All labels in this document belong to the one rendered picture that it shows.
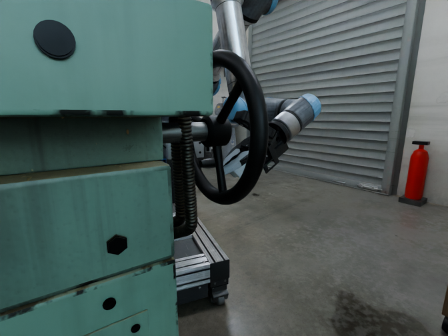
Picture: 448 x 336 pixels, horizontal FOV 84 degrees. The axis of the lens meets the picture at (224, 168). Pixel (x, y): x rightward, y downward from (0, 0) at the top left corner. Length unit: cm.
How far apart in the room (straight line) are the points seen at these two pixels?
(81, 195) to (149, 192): 5
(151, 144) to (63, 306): 14
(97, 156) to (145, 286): 12
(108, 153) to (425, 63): 303
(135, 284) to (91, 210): 8
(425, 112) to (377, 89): 49
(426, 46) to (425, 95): 44
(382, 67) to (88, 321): 315
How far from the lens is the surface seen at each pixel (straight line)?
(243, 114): 60
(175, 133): 43
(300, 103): 73
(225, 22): 79
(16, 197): 21
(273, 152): 64
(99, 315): 26
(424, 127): 307
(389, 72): 316
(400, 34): 321
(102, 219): 21
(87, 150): 22
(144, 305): 26
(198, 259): 115
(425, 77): 310
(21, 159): 22
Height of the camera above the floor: 84
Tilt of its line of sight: 12 degrees down
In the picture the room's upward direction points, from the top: straight up
